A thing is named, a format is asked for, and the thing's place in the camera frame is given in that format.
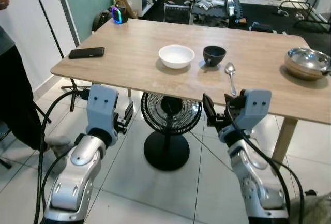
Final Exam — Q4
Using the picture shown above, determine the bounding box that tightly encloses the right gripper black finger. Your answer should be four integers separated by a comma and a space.
202, 94, 218, 127

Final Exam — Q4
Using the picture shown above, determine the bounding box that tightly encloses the short silver spoon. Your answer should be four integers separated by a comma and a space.
224, 62, 238, 96

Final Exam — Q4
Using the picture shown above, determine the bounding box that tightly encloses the small black bowl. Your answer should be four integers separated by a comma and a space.
203, 46, 227, 67

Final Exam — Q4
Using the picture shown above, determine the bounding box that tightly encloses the white ceramic bowl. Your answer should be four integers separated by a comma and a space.
158, 44, 195, 69

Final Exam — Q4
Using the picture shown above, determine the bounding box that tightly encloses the black smartphone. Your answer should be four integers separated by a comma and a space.
68, 47, 105, 59

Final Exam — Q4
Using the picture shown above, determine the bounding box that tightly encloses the light wooden table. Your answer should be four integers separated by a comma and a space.
50, 18, 331, 170

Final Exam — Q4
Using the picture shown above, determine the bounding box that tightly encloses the black cart with clutter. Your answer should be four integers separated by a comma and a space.
190, 0, 245, 28

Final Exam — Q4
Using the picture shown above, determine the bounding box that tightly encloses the stainless steel bowl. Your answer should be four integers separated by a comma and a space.
284, 47, 331, 81

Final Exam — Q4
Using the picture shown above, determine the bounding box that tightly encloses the black crate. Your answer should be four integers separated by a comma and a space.
164, 3, 191, 25

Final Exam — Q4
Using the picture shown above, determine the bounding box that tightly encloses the person in dark clothes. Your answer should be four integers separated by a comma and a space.
0, 27, 50, 152

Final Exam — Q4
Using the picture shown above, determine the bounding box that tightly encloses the brown cardboard piece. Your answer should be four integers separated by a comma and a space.
113, 0, 138, 19

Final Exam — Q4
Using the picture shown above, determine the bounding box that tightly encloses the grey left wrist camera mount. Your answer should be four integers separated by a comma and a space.
85, 84, 120, 133

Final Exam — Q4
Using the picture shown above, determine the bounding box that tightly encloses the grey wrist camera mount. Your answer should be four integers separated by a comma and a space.
85, 84, 120, 133
235, 89, 273, 131

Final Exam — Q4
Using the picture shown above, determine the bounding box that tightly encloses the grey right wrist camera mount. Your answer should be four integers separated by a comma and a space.
235, 89, 273, 131

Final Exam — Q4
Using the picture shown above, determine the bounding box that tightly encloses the black pedestal fan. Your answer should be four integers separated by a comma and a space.
141, 92, 202, 172

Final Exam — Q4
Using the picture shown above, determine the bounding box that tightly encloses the black speaker with glowing ring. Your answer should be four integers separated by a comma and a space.
110, 6, 128, 25

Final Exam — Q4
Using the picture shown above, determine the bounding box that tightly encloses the black wire rack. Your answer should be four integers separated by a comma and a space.
294, 0, 331, 33

